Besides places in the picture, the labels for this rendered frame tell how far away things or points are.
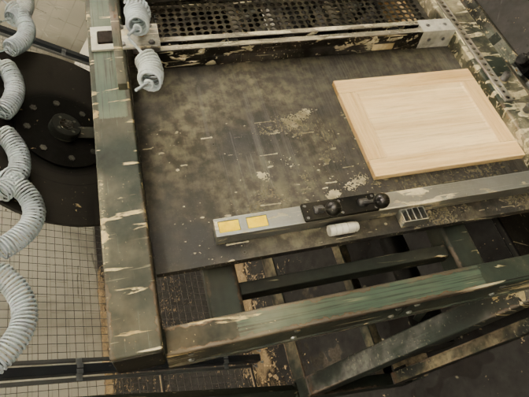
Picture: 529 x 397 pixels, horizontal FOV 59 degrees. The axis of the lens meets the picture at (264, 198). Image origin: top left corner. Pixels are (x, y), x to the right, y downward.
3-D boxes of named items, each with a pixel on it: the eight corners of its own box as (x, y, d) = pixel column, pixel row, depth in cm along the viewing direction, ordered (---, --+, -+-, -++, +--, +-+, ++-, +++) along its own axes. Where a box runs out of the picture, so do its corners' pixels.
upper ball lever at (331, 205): (325, 216, 117) (345, 215, 104) (310, 218, 116) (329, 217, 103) (323, 201, 117) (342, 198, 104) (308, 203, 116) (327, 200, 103)
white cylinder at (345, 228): (328, 239, 117) (357, 233, 119) (331, 233, 115) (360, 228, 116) (325, 228, 118) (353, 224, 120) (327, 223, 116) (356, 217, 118)
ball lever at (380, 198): (368, 209, 119) (393, 206, 106) (355, 211, 119) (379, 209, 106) (366, 194, 120) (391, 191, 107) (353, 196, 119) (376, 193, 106)
